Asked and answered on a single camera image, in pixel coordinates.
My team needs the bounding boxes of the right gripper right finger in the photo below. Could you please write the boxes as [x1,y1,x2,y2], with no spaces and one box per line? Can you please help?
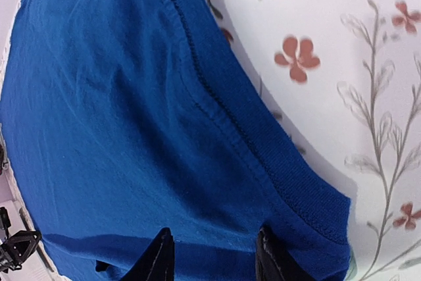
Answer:
[255,226,305,281]

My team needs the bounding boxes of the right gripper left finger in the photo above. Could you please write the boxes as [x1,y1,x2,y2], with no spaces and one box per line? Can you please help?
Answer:
[120,228,175,281]

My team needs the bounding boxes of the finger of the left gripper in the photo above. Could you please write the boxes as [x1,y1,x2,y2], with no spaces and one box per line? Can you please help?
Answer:
[1,230,42,267]

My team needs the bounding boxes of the blue t-shirt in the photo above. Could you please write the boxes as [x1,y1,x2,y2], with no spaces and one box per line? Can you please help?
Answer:
[1,0,351,280]

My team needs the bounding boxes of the floral table cloth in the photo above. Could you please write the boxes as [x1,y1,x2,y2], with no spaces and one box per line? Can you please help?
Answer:
[206,0,420,280]

